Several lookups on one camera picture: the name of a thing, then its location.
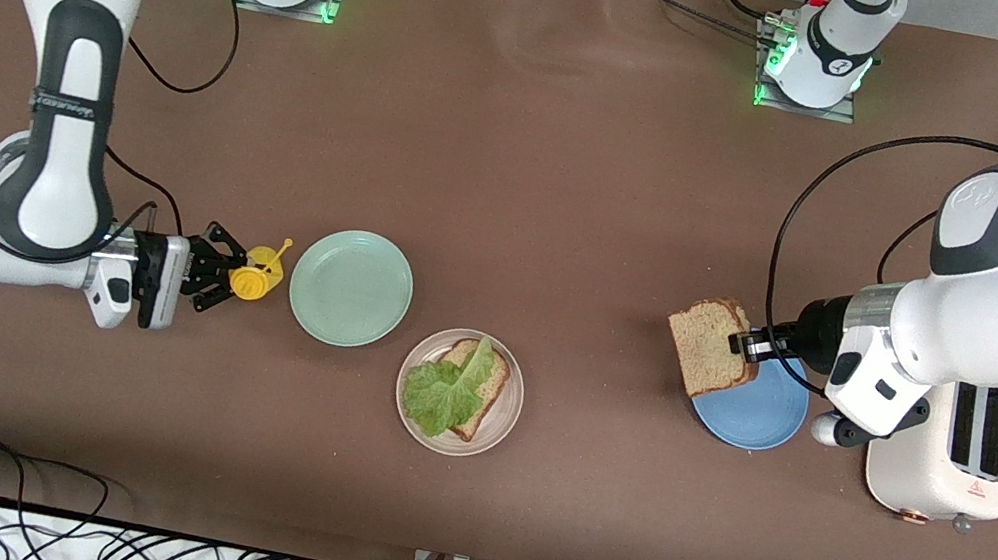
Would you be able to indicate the green lettuce leaf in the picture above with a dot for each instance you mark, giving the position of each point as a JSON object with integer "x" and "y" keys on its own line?
{"x": 440, "y": 392}

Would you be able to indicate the beige plate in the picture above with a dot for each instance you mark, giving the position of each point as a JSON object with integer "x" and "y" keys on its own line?
{"x": 503, "y": 423}

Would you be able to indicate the mint green plate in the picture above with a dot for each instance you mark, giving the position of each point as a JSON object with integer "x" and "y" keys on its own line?
{"x": 351, "y": 288}

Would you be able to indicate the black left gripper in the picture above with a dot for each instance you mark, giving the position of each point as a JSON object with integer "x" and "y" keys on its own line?
{"x": 817, "y": 339}

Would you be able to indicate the yellow mustard squeeze bottle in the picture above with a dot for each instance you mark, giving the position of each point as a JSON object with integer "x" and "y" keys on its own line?
{"x": 250, "y": 282}

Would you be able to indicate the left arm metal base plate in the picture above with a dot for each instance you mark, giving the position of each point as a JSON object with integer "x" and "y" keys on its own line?
{"x": 836, "y": 115}

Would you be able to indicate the brown bread slice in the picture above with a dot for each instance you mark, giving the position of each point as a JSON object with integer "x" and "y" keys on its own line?
{"x": 498, "y": 376}
{"x": 701, "y": 344}

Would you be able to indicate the white two-slot toaster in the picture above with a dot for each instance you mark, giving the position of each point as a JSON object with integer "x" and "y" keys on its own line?
{"x": 931, "y": 484}

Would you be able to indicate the blue plate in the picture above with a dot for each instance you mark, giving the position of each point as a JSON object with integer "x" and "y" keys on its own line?
{"x": 754, "y": 419}

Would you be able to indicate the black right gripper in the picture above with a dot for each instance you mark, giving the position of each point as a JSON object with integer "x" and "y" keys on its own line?
{"x": 204, "y": 269}

